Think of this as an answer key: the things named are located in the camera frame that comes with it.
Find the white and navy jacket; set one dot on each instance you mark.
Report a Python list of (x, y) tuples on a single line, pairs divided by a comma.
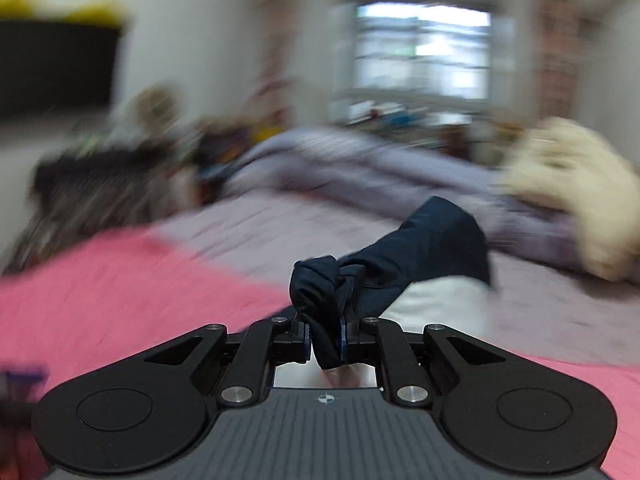
[(430, 245)]

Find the dark cluttered side table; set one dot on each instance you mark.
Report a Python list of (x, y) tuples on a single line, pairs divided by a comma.
[(100, 195)]

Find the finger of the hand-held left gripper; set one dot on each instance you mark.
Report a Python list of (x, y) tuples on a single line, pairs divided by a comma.
[(20, 374)]

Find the window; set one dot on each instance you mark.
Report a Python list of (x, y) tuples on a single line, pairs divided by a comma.
[(425, 50)]

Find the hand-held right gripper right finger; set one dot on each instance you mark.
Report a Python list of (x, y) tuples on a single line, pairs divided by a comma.
[(343, 342)]

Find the black flat screen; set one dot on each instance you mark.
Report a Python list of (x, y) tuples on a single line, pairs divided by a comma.
[(55, 67)]

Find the purple leaf print duvet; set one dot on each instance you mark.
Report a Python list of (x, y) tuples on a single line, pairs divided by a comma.
[(350, 160)]

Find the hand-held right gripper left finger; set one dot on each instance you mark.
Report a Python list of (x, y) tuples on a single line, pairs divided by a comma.
[(304, 344)]

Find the pink bunny print blanket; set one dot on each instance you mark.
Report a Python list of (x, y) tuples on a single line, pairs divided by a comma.
[(125, 300)]

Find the pink patterned curtain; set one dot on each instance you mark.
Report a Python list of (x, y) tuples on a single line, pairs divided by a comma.
[(560, 35), (277, 35)]

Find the yellow plush toys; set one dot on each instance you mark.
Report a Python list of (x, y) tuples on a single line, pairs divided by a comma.
[(95, 12)]

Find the cream down jacket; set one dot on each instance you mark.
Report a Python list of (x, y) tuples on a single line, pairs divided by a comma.
[(585, 185)]

